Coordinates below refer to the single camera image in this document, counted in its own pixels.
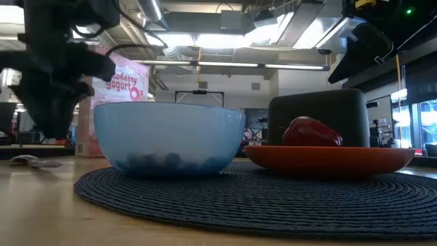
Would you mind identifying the black frame stand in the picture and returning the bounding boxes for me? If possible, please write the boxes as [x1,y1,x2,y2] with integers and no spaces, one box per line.
[174,90,225,108]

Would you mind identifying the black toaster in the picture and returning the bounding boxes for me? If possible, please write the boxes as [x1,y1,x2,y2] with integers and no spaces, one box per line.
[267,88,371,148]

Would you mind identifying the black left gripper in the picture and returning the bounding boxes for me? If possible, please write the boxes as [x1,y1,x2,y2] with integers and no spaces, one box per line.
[8,51,96,140]

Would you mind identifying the red apple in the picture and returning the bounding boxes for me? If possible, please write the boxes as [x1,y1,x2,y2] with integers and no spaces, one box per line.
[281,115,343,148]

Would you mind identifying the dark round woven placemat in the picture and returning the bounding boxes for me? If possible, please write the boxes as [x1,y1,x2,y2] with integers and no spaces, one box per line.
[74,161,437,240]

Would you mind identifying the long ceiling light fixture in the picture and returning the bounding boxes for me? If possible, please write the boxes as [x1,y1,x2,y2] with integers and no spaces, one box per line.
[131,58,331,72]

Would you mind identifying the light blue bowl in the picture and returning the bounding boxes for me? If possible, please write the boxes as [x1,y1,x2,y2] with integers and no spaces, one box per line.
[94,101,246,178]

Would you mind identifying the pink strawberry yogurt cereal box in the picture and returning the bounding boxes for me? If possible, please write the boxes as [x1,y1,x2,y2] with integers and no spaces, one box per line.
[75,46,150,158]

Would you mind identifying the silver ceiling duct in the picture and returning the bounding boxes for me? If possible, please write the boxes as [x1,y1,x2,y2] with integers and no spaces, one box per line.
[136,0,169,30]

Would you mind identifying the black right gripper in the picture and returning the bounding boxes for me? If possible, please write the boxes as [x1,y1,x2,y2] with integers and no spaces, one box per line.
[327,0,416,85]

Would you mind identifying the orange plate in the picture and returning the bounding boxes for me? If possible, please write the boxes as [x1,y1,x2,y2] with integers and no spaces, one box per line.
[244,145,417,178]

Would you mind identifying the black monitor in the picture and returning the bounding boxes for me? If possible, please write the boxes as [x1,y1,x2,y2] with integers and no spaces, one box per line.
[0,101,17,134]

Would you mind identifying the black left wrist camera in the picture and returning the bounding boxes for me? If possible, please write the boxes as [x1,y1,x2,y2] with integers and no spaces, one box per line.
[68,42,117,83]

